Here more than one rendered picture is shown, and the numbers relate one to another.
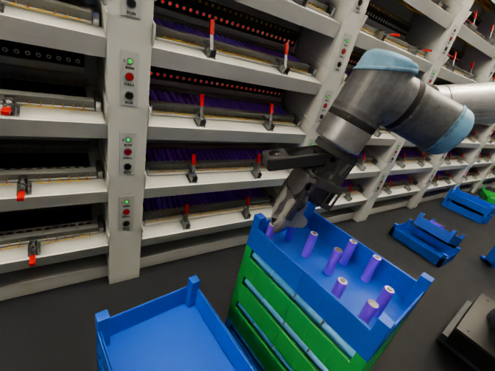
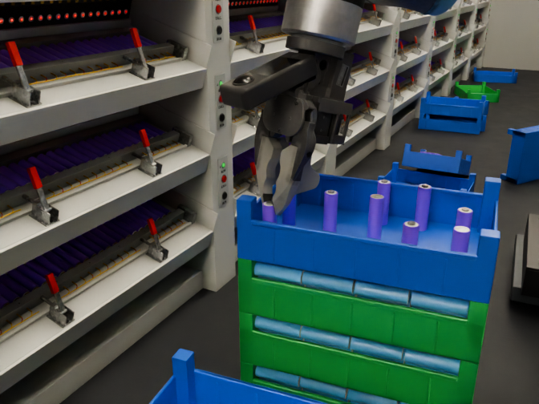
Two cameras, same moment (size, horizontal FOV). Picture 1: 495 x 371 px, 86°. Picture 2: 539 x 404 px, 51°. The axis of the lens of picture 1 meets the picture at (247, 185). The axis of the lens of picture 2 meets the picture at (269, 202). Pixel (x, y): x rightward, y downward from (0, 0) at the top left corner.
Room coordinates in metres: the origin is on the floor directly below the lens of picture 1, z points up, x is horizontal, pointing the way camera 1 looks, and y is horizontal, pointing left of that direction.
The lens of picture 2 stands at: (-0.11, 0.19, 0.73)
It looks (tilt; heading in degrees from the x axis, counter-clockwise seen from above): 22 degrees down; 336
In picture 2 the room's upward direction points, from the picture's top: straight up
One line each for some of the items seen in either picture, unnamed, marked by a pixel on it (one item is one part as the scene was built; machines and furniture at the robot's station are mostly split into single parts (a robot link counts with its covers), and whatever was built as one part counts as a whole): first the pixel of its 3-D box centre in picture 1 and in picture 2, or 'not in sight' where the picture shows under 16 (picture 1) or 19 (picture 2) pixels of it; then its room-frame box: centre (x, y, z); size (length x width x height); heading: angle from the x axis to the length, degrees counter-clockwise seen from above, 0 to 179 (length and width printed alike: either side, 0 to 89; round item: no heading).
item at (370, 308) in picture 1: (364, 316); (458, 255); (0.32, -0.24, 0.44); 0.02 x 0.02 x 0.06
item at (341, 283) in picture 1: (336, 293); (408, 247); (0.36, -0.20, 0.44); 0.02 x 0.02 x 0.06
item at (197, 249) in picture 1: (312, 214); (252, 217); (1.39, -0.42, 0.03); 2.19 x 0.16 x 0.05; 128
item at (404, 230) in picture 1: (423, 241); (426, 185); (1.38, -1.08, 0.04); 0.30 x 0.20 x 0.08; 38
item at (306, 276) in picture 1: (331, 259); (373, 216); (0.45, -0.20, 0.44); 0.30 x 0.20 x 0.08; 45
